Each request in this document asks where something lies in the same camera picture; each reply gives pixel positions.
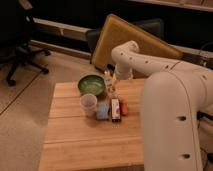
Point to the wooden table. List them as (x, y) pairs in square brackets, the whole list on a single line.
[(74, 142)]

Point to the white paper cup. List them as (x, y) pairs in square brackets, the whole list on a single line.
[(88, 103)]

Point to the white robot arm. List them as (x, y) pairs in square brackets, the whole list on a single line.
[(172, 95)]

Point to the yellow tilted board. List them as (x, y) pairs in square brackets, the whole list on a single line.
[(117, 31)]

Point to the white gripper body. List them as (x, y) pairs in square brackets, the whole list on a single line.
[(121, 73)]

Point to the green bowl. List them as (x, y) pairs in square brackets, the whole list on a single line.
[(92, 84)]

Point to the black office chair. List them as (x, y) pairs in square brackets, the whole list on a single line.
[(16, 30)]

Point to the clear plastic bottle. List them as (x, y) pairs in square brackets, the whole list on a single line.
[(109, 84)]

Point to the blue sponge block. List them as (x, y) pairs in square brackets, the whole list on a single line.
[(102, 113)]

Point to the orange red toy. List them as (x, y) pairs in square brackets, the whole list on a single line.
[(124, 107)]

